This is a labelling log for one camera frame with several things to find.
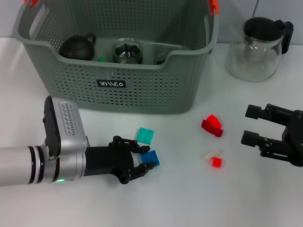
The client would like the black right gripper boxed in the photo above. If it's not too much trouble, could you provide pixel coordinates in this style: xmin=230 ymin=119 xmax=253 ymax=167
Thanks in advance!
xmin=241 ymin=103 xmax=303 ymax=168

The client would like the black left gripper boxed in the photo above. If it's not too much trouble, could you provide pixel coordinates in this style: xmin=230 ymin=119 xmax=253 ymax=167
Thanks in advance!
xmin=84 ymin=135 xmax=157 ymax=185

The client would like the blue square toy brick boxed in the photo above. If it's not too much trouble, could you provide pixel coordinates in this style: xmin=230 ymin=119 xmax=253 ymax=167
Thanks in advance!
xmin=140 ymin=149 xmax=160 ymax=167

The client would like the teal square toy brick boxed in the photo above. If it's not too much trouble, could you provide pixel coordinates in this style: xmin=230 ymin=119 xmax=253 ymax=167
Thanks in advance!
xmin=135 ymin=127 xmax=155 ymax=145

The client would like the bright red toy brick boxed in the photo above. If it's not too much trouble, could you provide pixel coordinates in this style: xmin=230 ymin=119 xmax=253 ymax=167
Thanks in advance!
xmin=205 ymin=114 xmax=224 ymax=130

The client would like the dark red toy brick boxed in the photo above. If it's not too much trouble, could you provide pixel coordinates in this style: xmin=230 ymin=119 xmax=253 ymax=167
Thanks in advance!
xmin=201 ymin=119 xmax=224 ymax=138

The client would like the white toy brick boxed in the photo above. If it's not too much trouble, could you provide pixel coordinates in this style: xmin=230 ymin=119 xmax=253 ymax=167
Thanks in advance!
xmin=200 ymin=148 xmax=223 ymax=162

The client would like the grey perforated plastic storage bin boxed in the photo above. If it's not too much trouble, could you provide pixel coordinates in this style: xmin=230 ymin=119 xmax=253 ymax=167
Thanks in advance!
xmin=13 ymin=0 xmax=221 ymax=114

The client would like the glass teapot with black lid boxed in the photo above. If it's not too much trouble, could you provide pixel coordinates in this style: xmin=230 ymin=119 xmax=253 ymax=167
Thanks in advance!
xmin=224 ymin=16 xmax=295 ymax=82

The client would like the black ceramic teapot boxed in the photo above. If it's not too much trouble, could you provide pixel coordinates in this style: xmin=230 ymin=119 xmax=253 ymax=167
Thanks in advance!
xmin=59 ymin=33 xmax=97 ymax=61

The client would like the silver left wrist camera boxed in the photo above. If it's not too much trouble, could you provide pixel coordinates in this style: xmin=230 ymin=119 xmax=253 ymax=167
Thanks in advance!
xmin=42 ymin=95 xmax=90 ymax=159

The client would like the thin grey wall cable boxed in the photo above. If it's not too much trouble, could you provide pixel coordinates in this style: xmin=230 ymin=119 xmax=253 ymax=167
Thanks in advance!
xmin=250 ymin=0 xmax=260 ymax=17

